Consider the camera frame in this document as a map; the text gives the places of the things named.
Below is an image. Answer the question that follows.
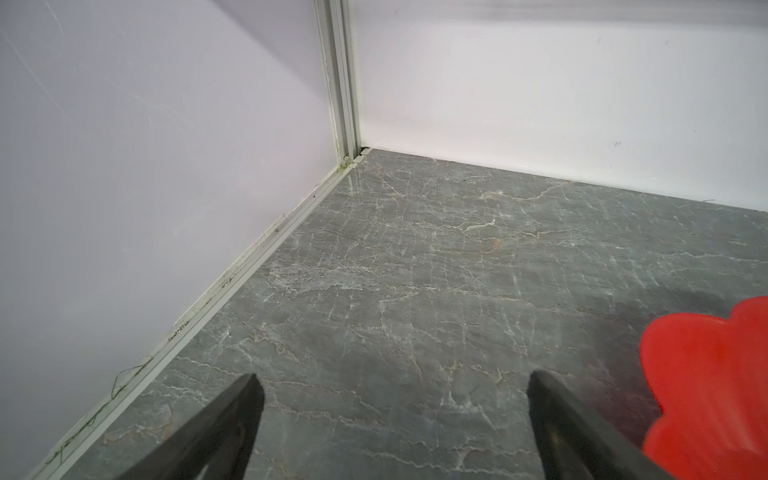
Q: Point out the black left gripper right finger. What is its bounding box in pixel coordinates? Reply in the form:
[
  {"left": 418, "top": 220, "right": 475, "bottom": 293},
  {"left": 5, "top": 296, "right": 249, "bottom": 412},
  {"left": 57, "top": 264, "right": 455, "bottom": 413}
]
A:
[{"left": 527, "top": 370, "right": 672, "bottom": 479}]

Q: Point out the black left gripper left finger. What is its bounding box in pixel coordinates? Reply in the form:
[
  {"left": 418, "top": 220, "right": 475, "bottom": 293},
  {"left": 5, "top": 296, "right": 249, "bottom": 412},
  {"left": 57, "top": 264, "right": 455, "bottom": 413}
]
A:
[{"left": 119, "top": 374, "right": 265, "bottom": 479}]

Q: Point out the red flower-shaped fruit bowl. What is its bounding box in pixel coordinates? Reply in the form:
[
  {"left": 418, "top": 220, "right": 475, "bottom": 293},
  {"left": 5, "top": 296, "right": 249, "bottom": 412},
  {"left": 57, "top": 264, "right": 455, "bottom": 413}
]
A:
[{"left": 639, "top": 296, "right": 767, "bottom": 479}]

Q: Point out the aluminium corner frame post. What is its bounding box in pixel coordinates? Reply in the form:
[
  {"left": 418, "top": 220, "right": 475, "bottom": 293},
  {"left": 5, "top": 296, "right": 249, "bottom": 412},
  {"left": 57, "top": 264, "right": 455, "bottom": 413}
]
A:
[{"left": 314, "top": 0, "right": 363, "bottom": 169}]

